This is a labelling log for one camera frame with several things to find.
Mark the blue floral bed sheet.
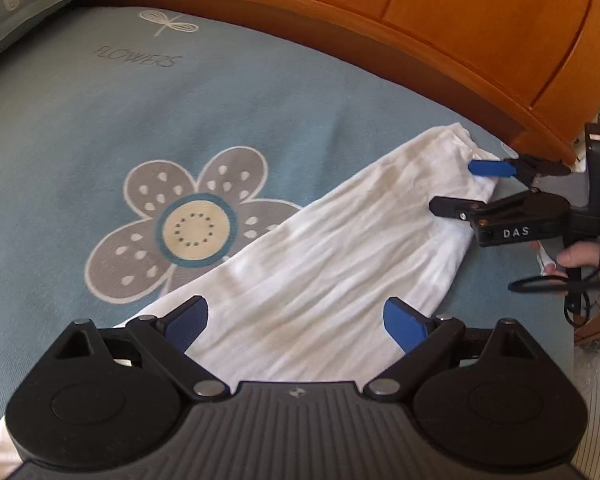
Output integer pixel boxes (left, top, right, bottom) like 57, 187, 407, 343
0, 5, 578, 461

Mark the white printed sweatshirt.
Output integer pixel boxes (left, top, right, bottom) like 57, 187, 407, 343
0, 125, 501, 471

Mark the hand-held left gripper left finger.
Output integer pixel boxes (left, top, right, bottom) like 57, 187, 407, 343
55, 295, 229, 402

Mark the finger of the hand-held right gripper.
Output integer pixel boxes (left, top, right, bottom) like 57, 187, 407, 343
429, 192, 531, 221
467, 155, 573, 189

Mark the wooden headboard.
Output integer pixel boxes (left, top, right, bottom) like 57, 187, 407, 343
87, 0, 600, 163

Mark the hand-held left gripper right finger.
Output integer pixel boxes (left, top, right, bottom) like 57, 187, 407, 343
362, 296, 537, 402

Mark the person's right hand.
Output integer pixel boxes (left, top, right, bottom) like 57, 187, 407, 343
537, 242, 600, 303

